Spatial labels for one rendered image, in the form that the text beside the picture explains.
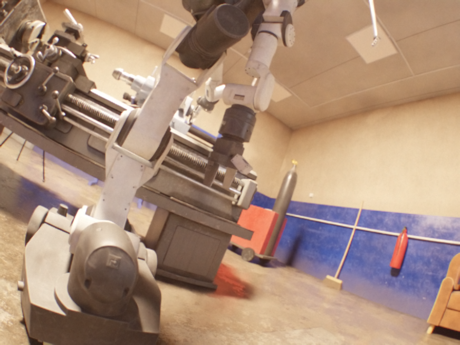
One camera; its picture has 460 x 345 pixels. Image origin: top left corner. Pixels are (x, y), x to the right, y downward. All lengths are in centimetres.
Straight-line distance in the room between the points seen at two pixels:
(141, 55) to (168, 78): 456
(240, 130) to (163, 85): 31
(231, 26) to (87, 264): 62
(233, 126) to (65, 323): 60
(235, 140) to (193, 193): 82
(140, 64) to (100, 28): 151
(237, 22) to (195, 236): 113
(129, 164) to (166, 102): 23
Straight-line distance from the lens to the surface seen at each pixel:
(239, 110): 54
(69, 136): 136
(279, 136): 586
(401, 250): 320
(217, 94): 120
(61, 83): 129
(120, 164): 71
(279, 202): 310
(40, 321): 53
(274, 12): 73
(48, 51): 132
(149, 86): 155
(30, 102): 132
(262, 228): 301
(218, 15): 59
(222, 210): 140
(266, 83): 57
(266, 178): 549
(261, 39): 65
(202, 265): 140
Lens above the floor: 49
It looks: 11 degrees up
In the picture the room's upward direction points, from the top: 22 degrees clockwise
